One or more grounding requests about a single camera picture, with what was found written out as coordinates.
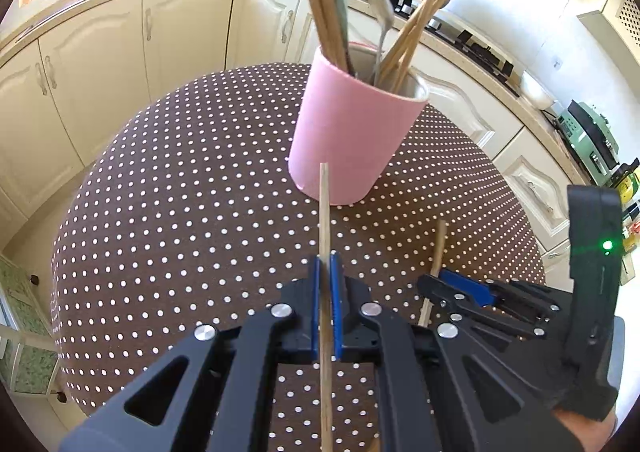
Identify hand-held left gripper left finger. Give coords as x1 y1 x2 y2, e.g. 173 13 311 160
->
59 255 321 452

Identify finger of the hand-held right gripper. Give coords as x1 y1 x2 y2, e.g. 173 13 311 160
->
440 269 572 328
417 275 547 340

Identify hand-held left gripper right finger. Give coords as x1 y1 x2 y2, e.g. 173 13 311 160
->
329 253 576 452

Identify pink cup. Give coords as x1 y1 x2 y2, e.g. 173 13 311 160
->
288 43 431 207

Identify metal spoon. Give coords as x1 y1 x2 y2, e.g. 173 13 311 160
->
362 0 397 86

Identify person's right hand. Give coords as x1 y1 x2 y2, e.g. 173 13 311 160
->
552 409 621 452

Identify yellow green box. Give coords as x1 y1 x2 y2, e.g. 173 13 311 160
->
614 157 640 254

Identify green kitchen appliance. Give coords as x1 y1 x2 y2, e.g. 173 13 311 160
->
556 101 622 184

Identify brown polka dot tablecloth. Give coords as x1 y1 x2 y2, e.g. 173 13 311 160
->
50 63 547 452

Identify white bowl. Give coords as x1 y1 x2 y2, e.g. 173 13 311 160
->
520 71 554 109

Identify black gas stove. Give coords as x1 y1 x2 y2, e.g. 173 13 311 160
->
350 0 526 94

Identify white range hood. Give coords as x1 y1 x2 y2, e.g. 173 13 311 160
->
576 0 640 69

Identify cream kitchen cabinets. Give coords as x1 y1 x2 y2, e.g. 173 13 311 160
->
0 0 601 253

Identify white frame shelf rack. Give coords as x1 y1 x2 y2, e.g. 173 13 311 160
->
0 252 63 395

